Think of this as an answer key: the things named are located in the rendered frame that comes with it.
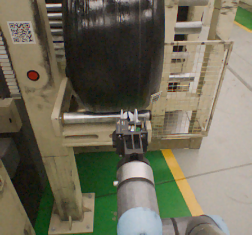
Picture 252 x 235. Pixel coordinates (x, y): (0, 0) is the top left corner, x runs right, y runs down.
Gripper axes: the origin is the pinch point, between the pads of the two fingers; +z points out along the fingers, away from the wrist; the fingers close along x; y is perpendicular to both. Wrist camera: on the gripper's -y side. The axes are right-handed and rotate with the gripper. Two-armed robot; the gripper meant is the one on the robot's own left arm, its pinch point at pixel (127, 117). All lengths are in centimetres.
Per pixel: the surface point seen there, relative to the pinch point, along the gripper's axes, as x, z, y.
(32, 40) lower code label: 30.0, 27.3, 11.9
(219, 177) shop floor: -71, 55, -108
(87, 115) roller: 14.1, 20.6, -15.7
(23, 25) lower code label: 31.5, 27.3, 17.0
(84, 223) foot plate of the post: 25, 26, -106
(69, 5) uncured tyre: 14.4, 15.4, 26.0
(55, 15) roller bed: 30, 67, 7
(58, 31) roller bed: 30, 67, 0
